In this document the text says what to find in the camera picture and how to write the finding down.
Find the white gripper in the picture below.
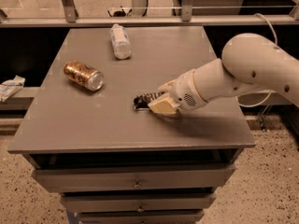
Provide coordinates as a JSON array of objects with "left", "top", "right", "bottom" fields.
[{"left": 148, "top": 69, "right": 206, "bottom": 115}]

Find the black rxbar chocolate wrapper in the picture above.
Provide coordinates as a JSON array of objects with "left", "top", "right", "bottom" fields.
[{"left": 134, "top": 91, "right": 164, "bottom": 110}]

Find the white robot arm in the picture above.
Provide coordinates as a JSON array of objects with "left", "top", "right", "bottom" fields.
[{"left": 149, "top": 33, "right": 299, "bottom": 115}]

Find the clear plastic water bottle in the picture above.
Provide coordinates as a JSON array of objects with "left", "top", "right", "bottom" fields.
[{"left": 110, "top": 23, "right": 131, "bottom": 60}]

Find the top grey drawer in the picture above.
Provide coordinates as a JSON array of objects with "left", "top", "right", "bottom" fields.
[{"left": 32, "top": 163, "right": 235, "bottom": 193}]

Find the grey drawer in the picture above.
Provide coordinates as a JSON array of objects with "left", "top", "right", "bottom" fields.
[
  {"left": 78, "top": 210, "right": 204, "bottom": 224},
  {"left": 61, "top": 193, "right": 216, "bottom": 213},
  {"left": 32, "top": 163, "right": 235, "bottom": 193}
]

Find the gold soda can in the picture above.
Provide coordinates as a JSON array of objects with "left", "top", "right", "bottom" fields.
[{"left": 64, "top": 61, "right": 104, "bottom": 91}]

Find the grey drawer cabinet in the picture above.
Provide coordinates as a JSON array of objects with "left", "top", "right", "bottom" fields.
[{"left": 7, "top": 26, "right": 257, "bottom": 224}]

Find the middle grey drawer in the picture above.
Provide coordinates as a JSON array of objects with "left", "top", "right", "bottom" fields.
[{"left": 61, "top": 193, "right": 216, "bottom": 213}]

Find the bottom grey drawer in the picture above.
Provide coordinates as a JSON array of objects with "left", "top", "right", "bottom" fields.
[{"left": 78, "top": 210, "right": 204, "bottom": 224}]

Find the white snack packet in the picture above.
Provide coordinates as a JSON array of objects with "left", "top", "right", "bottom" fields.
[{"left": 0, "top": 76, "right": 25, "bottom": 102}]

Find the grey metal rail frame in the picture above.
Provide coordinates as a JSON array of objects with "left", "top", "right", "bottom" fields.
[{"left": 0, "top": 0, "right": 299, "bottom": 28}]

